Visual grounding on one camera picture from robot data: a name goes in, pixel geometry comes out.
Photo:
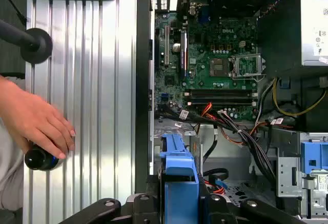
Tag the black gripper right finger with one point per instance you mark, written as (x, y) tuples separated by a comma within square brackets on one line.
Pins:
[(217, 208)]

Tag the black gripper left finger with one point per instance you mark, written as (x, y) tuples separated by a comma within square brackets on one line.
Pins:
[(102, 208)]

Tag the hard disk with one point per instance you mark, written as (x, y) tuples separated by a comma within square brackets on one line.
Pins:
[(179, 162)]

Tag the metal disk bay with carrier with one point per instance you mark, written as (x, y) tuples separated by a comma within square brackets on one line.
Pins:
[(287, 172)]

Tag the person's hand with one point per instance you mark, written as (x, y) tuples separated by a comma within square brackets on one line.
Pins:
[(33, 116)]

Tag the person's grey clothed trunk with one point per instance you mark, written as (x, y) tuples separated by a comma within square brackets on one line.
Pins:
[(10, 162)]

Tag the blue carrier in bay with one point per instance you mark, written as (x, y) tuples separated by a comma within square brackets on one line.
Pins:
[(311, 157)]

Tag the black RAM slots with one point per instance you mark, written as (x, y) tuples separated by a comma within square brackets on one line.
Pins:
[(220, 96)]

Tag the green motherboard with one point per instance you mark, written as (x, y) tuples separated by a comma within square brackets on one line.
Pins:
[(205, 85)]

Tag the black PC case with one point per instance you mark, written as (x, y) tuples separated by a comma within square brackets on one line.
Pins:
[(142, 80)]

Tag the CPU socket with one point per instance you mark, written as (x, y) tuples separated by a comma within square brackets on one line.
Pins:
[(219, 67)]

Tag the metal socket cover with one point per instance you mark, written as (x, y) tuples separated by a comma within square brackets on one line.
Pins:
[(259, 65)]

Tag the black graphics card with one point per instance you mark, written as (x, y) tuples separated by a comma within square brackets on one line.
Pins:
[(183, 52)]

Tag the black pole with round foot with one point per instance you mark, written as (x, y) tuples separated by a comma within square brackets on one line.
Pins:
[(36, 45)]

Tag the grey power supply unit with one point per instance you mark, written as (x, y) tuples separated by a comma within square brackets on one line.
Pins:
[(314, 24)]

